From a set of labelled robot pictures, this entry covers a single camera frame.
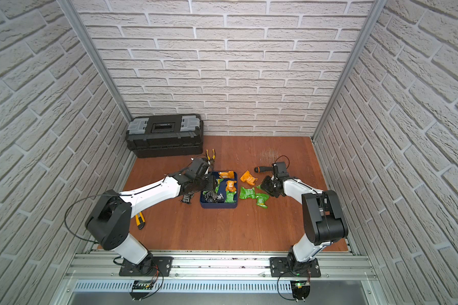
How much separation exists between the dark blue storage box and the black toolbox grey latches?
0.28 metres

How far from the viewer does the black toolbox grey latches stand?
3.26 ft

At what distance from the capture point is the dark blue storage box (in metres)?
0.91
